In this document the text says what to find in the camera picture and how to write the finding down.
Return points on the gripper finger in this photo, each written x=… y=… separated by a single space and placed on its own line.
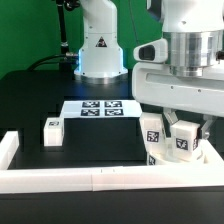
x=205 y=129
x=170 y=117

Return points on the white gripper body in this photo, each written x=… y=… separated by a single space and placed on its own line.
x=153 y=84

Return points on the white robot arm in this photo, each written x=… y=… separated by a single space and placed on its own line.
x=179 y=65

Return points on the white U-shaped fence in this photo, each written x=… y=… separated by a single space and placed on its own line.
x=105 y=178

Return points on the white marker sheet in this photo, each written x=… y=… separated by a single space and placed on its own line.
x=100 y=109

